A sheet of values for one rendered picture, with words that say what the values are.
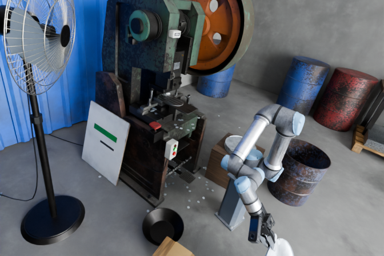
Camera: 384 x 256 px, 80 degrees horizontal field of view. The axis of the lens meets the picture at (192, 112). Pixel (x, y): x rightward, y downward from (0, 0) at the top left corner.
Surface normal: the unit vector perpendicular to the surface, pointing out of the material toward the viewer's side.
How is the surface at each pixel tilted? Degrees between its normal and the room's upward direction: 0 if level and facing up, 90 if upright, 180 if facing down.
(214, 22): 90
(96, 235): 0
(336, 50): 90
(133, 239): 0
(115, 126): 78
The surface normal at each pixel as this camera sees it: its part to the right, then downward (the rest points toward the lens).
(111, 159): -0.52, 0.11
